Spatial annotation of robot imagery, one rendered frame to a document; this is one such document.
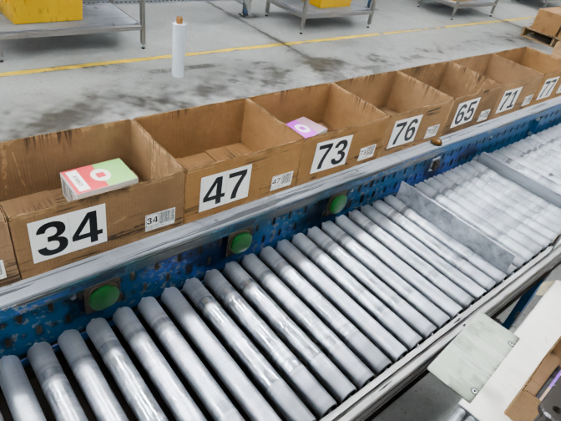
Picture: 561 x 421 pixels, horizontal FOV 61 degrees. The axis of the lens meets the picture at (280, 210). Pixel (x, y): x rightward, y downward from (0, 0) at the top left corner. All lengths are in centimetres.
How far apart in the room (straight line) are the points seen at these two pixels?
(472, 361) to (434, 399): 88
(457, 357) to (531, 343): 24
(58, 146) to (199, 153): 44
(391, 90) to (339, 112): 40
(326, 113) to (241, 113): 41
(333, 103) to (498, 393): 110
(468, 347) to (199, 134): 98
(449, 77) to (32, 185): 184
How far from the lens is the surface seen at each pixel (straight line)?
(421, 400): 218
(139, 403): 109
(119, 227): 117
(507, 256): 167
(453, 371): 130
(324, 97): 183
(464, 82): 241
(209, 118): 152
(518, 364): 141
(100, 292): 116
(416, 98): 208
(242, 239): 131
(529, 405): 124
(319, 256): 144
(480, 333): 142
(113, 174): 132
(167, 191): 117
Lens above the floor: 169
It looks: 36 degrees down
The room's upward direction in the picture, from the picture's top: 11 degrees clockwise
